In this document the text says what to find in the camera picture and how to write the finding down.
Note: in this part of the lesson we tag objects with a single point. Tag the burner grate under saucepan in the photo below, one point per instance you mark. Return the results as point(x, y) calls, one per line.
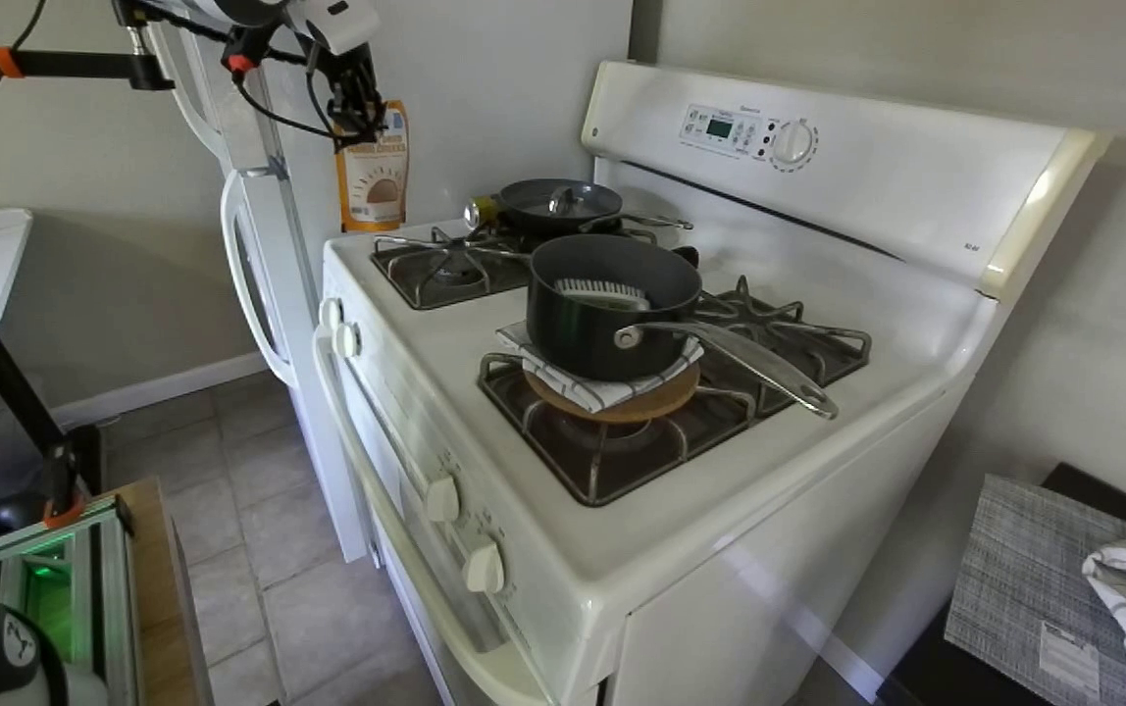
point(614, 456)

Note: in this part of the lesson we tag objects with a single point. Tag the empty burner grate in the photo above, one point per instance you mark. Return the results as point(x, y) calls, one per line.
point(435, 274)

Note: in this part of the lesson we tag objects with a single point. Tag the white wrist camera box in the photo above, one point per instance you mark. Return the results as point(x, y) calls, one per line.
point(342, 25)

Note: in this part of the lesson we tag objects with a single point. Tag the black stand leg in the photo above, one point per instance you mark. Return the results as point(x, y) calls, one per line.
point(17, 397)

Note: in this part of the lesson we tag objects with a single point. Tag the white gas stove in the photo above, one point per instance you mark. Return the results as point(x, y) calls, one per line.
point(719, 562)

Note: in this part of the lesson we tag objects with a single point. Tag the orange snack pack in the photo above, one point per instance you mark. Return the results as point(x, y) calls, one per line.
point(370, 180)

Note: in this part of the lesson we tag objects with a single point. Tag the black side table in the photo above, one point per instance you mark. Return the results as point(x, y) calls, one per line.
point(948, 686)

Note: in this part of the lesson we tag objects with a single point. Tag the wooden-edged equipment cart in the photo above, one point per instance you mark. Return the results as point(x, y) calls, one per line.
point(154, 591)

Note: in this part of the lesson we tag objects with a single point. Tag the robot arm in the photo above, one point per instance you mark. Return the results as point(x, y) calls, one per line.
point(248, 8)

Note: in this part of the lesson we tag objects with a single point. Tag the white checkered dish towel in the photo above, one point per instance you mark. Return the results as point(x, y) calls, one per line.
point(601, 388)

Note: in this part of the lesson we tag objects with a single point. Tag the white stove knob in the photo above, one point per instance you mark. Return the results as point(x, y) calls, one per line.
point(482, 566)
point(351, 344)
point(439, 501)
point(330, 316)

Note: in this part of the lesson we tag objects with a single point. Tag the white refrigerator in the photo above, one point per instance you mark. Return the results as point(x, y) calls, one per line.
point(482, 119)

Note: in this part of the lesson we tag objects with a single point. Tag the small black frying pan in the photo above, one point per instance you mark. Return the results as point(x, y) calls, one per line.
point(554, 200)

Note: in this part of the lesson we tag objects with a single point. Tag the white timer dial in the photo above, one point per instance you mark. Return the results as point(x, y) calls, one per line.
point(792, 144)

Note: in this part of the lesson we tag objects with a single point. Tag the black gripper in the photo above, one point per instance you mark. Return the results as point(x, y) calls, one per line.
point(353, 78)

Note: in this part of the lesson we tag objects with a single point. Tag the black pole with orange tape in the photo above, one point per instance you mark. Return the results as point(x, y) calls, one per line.
point(64, 65)

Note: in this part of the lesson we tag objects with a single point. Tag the round wooden trivet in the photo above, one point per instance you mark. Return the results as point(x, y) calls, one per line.
point(646, 404)

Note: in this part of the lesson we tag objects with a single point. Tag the gray woven placemat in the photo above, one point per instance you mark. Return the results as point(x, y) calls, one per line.
point(1018, 591)

